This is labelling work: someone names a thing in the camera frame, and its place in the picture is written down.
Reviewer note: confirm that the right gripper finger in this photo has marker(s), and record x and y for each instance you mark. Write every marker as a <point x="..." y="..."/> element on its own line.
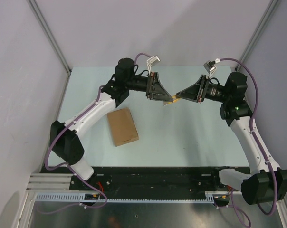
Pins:
<point x="193" y="89"/>
<point x="187" y="96"/>

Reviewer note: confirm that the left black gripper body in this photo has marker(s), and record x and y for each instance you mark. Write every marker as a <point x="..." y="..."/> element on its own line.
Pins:
<point x="149" y="88"/>

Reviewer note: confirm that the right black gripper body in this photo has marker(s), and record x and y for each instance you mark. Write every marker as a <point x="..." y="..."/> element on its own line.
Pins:
<point x="202" y="91"/>

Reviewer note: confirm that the yellow utility knife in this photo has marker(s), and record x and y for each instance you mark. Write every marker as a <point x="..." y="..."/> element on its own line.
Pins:
<point x="174" y="99"/>

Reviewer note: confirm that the brown cardboard express box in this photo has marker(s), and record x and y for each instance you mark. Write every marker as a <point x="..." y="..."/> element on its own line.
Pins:
<point x="122" y="127"/>

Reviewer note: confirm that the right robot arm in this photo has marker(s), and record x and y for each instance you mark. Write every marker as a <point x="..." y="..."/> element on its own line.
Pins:
<point x="266" y="180"/>

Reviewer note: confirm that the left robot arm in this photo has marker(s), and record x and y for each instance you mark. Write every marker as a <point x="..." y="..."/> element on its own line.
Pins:
<point x="65" y="137"/>

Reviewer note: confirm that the aluminium extrusion crossbar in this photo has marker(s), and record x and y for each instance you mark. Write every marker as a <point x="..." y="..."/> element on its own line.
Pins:
<point x="49" y="182"/>

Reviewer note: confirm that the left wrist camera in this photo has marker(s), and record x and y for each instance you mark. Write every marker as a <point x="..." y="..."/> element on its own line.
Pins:
<point x="152" y="61"/>

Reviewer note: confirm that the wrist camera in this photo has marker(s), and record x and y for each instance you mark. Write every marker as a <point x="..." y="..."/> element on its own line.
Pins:
<point x="152" y="61"/>
<point x="210" y="67"/>

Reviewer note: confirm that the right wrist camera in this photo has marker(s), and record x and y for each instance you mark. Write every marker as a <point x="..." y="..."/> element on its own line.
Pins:
<point x="210" y="67"/>

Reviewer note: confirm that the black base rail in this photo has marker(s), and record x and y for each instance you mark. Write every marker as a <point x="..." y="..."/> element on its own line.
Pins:
<point x="157" y="182"/>

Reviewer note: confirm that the grey slotted cable duct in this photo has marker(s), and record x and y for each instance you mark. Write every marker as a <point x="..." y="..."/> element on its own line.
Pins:
<point x="208" y="197"/>

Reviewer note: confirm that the right aluminium frame post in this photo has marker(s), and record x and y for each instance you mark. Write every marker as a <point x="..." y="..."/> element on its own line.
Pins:
<point x="259" y="30"/>

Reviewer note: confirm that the aluminium frame post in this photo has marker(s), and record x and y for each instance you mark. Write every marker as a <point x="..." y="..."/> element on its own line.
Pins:
<point x="48" y="33"/>
<point x="259" y="30"/>

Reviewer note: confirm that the left aluminium frame post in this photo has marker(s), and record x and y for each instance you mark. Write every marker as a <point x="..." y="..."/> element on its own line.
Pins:
<point x="48" y="33"/>

